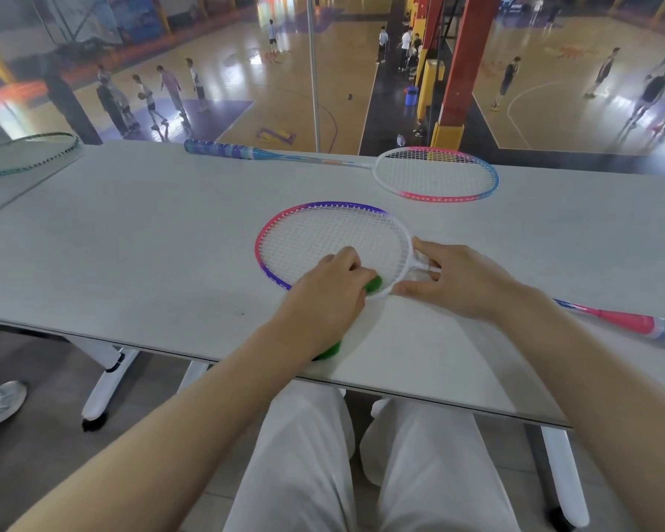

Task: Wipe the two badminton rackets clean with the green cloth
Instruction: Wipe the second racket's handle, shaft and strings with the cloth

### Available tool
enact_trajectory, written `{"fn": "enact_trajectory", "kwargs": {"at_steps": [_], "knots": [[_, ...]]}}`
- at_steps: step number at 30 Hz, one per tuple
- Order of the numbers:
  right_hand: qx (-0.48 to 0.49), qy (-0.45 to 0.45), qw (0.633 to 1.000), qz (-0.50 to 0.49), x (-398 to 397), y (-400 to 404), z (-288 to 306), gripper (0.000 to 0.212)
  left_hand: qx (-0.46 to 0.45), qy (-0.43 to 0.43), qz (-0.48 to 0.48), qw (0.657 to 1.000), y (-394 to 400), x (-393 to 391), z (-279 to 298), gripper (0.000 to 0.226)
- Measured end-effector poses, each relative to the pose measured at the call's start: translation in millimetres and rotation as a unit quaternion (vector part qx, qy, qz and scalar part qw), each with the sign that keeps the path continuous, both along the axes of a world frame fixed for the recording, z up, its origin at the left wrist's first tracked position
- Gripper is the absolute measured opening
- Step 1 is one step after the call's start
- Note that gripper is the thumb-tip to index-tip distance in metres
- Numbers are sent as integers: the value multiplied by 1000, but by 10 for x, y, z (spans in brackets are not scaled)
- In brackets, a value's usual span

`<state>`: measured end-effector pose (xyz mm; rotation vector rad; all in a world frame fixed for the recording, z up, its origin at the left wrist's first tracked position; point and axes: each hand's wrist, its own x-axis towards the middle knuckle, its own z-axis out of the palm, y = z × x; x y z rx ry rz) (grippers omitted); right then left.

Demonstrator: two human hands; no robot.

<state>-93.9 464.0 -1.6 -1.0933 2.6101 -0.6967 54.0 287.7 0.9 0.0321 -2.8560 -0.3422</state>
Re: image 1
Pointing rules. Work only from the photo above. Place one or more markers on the person's left hand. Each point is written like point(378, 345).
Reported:
point(321, 310)

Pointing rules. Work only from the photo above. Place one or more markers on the person's right hand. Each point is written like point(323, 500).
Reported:
point(471, 288)

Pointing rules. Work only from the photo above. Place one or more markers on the green black cleaning cloth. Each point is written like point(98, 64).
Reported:
point(374, 285)

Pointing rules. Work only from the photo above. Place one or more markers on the purple pink badminton racket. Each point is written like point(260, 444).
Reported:
point(632, 321)

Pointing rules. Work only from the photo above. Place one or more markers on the pink blue badminton racket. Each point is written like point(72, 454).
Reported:
point(221, 149)

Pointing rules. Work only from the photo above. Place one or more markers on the person's right forearm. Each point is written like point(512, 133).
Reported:
point(620, 404)

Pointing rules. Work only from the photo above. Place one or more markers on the person's left forearm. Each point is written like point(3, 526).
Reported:
point(161, 443)

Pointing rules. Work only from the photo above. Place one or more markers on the person's white trousers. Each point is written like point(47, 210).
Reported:
point(299, 470)

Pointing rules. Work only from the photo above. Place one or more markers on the green badminton racket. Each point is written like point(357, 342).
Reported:
point(28, 155)

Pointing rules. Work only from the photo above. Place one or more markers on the white table leg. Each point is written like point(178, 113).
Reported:
point(108, 382)
point(562, 476)
point(194, 373)

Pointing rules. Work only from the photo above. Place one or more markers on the blue bin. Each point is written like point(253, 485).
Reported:
point(411, 96)

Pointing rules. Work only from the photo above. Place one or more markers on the red pillar with yellow base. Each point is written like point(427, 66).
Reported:
point(465, 60)

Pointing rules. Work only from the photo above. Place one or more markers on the metal window mullion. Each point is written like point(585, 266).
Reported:
point(313, 71)

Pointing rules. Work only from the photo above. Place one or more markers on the group of distant people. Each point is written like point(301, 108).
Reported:
point(198, 83)

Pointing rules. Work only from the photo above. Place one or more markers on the yellow padded post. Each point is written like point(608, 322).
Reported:
point(429, 85)

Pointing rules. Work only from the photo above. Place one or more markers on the dark hoop post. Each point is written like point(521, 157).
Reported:
point(69, 105)

